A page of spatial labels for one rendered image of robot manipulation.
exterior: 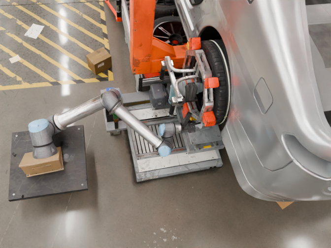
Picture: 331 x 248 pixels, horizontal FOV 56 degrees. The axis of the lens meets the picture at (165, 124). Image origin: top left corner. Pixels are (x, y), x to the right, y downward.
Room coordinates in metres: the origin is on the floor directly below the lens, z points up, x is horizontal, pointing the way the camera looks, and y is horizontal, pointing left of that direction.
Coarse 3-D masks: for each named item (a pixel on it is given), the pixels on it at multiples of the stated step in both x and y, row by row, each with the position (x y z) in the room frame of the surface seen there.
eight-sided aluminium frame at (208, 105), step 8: (192, 56) 1.77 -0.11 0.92; (200, 56) 1.62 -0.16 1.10; (184, 64) 1.77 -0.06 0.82; (200, 64) 1.52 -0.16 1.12; (208, 64) 1.54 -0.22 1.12; (208, 72) 1.47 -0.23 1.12; (192, 104) 1.55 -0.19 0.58; (208, 104) 1.31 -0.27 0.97; (192, 112) 1.43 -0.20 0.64; (200, 112) 1.32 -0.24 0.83; (200, 120) 1.29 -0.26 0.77
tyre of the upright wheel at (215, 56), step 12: (204, 48) 1.70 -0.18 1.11; (216, 48) 1.66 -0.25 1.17; (216, 60) 1.54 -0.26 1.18; (228, 60) 1.56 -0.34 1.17; (192, 72) 1.79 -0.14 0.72; (216, 72) 1.46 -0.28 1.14; (228, 84) 1.41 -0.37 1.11; (216, 96) 1.36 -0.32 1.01; (228, 96) 1.35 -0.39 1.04; (216, 108) 1.31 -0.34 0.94; (216, 120) 1.28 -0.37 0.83
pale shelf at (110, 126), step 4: (116, 88) 1.66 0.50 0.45; (100, 92) 1.59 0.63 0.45; (104, 108) 1.43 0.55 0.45; (104, 112) 1.39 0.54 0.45; (104, 116) 1.35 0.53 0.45; (108, 124) 1.28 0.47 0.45; (112, 124) 1.29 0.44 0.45; (120, 124) 1.30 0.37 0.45; (124, 124) 1.31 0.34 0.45; (108, 128) 1.24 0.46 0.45; (112, 128) 1.25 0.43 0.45; (120, 128) 1.26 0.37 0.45; (124, 128) 1.27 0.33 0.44
